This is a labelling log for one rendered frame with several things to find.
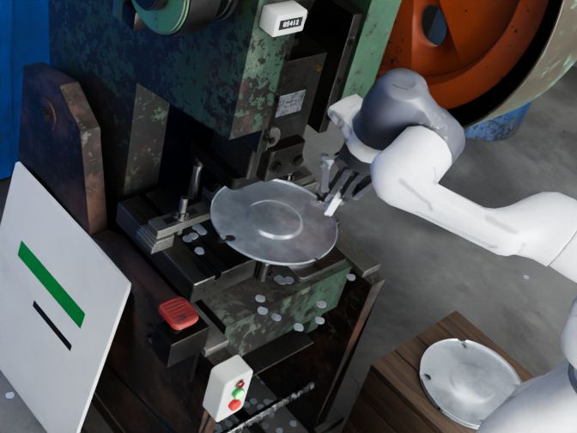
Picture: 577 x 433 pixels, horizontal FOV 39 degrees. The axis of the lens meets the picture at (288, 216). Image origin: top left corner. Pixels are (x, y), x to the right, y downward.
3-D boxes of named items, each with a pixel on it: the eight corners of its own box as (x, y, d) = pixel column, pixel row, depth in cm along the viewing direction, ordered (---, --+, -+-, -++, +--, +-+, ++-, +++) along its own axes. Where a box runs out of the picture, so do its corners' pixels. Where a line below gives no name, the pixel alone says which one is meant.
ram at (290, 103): (310, 173, 178) (345, 55, 160) (258, 192, 169) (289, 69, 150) (260, 131, 187) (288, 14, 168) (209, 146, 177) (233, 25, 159)
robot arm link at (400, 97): (428, 195, 132) (458, 158, 138) (462, 151, 121) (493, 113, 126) (342, 126, 135) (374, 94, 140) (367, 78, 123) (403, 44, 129)
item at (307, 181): (318, 190, 205) (327, 157, 199) (268, 209, 195) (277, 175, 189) (302, 176, 208) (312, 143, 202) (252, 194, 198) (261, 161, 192)
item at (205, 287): (336, 239, 202) (342, 221, 198) (190, 304, 174) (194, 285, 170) (260, 171, 216) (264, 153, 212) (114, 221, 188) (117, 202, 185)
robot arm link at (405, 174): (598, 196, 124) (432, 85, 130) (547, 277, 114) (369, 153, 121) (566, 233, 133) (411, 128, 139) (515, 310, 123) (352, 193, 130)
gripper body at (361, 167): (342, 156, 138) (326, 184, 146) (389, 167, 140) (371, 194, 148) (345, 121, 142) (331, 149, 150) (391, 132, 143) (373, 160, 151)
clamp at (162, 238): (212, 230, 185) (220, 196, 178) (151, 254, 174) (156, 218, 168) (197, 215, 188) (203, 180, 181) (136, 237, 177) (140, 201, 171)
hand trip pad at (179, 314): (196, 341, 161) (202, 315, 157) (172, 353, 158) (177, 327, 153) (176, 319, 165) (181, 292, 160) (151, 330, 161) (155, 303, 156)
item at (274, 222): (362, 239, 182) (363, 236, 182) (267, 283, 165) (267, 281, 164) (280, 167, 196) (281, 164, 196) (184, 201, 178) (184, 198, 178)
